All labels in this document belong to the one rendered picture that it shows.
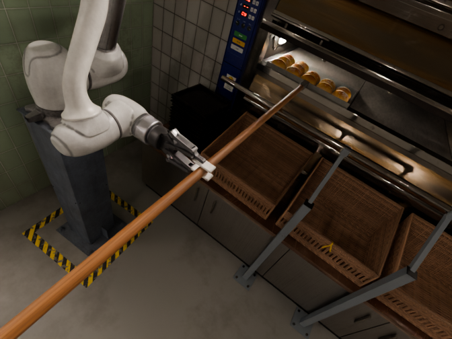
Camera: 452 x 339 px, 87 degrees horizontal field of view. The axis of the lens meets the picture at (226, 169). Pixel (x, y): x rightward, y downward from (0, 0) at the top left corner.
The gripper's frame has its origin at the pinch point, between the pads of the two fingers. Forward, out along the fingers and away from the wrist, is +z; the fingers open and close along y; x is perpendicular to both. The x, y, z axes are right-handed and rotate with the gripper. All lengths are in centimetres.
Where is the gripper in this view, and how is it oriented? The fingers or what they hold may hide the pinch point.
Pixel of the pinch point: (203, 168)
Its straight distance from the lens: 74.4
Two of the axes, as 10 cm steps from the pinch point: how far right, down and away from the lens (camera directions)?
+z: 8.0, 5.5, -2.3
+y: -2.6, 6.6, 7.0
